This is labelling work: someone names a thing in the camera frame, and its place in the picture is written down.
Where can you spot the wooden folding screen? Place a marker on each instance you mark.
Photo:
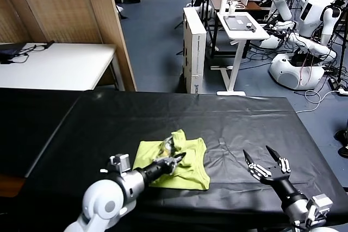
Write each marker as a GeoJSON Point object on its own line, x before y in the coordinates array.
{"type": "Point", "coordinates": [68, 6]}

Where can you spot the white cup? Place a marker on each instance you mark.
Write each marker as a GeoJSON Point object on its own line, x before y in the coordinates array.
{"type": "Point", "coordinates": [231, 9]}

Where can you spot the small black device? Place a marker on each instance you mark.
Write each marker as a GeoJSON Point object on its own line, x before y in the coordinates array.
{"type": "Point", "coordinates": [251, 27]}

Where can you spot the black white sneaker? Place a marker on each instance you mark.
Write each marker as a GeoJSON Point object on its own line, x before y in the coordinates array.
{"type": "Point", "coordinates": [342, 135]}
{"type": "Point", "coordinates": [344, 151]}

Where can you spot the white standing desk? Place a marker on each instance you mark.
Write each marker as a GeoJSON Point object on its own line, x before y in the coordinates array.
{"type": "Point", "coordinates": [236, 33]}

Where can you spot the large black table cover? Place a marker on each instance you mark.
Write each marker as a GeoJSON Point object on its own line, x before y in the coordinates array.
{"type": "Point", "coordinates": [190, 118]}

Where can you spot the black tripod stand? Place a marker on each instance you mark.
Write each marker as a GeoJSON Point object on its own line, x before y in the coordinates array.
{"type": "Point", "coordinates": [342, 61]}

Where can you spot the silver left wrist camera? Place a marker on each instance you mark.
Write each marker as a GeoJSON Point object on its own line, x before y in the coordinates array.
{"type": "Point", "coordinates": [122, 162]}

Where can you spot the black pouch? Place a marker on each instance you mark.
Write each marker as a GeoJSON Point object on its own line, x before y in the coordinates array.
{"type": "Point", "coordinates": [8, 54]}

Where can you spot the black power strip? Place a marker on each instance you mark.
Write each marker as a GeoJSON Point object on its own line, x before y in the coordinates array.
{"type": "Point", "coordinates": [335, 83]}

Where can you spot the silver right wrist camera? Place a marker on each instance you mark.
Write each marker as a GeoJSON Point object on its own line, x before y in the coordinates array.
{"type": "Point", "coordinates": [320, 207]}

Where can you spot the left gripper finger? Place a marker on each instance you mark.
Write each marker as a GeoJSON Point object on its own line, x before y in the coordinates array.
{"type": "Point", "coordinates": [176, 164]}
{"type": "Point", "coordinates": [171, 159]}

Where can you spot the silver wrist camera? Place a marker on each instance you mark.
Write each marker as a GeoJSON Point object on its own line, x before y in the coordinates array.
{"type": "Point", "coordinates": [122, 162]}
{"type": "Point", "coordinates": [320, 207]}

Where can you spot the large white humanoid robot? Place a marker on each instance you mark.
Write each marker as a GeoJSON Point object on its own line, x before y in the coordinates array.
{"type": "Point", "coordinates": [312, 17]}

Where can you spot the tall white cardboard box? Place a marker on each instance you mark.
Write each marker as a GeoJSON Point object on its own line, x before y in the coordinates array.
{"type": "Point", "coordinates": [193, 41]}

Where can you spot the white table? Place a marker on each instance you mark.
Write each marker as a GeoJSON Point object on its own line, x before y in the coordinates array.
{"type": "Point", "coordinates": [59, 66]}

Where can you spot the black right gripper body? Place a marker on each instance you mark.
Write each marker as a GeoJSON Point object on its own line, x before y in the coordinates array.
{"type": "Point", "coordinates": [281, 185]}

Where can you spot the white bottle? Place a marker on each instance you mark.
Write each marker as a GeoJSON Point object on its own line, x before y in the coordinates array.
{"type": "Point", "coordinates": [223, 3]}

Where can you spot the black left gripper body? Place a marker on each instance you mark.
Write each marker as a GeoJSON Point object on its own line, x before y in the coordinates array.
{"type": "Point", "coordinates": [159, 172]}

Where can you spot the small black table cover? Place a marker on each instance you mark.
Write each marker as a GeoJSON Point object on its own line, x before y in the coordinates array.
{"type": "Point", "coordinates": [27, 123]}

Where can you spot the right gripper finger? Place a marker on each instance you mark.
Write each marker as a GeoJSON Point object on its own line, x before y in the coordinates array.
{"type": "Point", "coordinates": [283, 165]}
{"type": "Point", "coordinates": [259, 171]}

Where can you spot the grey laptop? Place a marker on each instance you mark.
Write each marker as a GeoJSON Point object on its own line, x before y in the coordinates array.
{"type": "Point", "coordinates": [237, 22]}

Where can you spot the yellow-green t-shirt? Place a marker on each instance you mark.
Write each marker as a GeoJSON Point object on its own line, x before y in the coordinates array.
{"type": "Point", "coordinates": [190, 166]}

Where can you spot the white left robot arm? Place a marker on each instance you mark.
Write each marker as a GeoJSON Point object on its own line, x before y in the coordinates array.
{"type": "Point", "coordinates": [108, 202]}

